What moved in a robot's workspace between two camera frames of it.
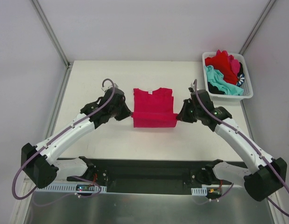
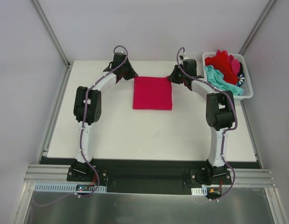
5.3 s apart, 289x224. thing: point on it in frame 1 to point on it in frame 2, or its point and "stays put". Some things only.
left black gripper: [122, 110] to [126, 72]
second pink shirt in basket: [235, 64] stays put
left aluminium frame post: [51, 32] stays put
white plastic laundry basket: [247, 87] stays put
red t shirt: [220, 61] stays put
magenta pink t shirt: [153, 109] to [152, 93]
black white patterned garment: [240, 79] stays put
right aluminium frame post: [257, 27] stays put
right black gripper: [186, 112] to [177, 76]
